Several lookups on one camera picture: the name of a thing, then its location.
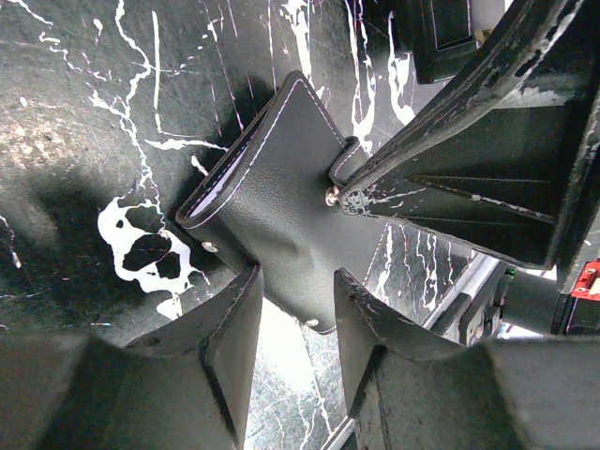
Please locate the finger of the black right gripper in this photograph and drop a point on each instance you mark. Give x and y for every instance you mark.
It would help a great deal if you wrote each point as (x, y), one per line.
(521, 41)

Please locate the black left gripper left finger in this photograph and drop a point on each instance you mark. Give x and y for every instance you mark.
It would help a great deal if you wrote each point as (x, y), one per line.
(186, 385)

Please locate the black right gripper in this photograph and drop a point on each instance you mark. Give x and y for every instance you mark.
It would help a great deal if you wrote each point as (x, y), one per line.
(520, 184)

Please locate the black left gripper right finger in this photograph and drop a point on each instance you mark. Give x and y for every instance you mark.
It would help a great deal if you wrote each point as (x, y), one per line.
(408, 388)

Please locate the black card storage box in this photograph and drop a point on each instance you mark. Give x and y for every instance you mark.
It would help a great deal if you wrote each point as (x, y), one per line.
(429, 40)

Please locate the black leather card holder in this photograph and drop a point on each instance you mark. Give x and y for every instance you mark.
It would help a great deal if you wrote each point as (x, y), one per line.
(270, 201)

